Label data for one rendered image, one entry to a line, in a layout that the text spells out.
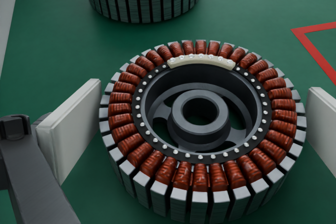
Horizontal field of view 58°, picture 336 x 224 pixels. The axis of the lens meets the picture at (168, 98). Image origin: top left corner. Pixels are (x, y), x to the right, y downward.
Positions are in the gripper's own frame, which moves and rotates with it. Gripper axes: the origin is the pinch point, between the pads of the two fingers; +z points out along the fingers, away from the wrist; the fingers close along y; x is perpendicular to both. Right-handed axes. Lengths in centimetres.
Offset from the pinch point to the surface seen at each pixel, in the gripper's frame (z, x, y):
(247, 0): 14.9, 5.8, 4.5
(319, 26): 11.5, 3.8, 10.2
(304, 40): 9.8, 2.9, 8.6
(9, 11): 13.0, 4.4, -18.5
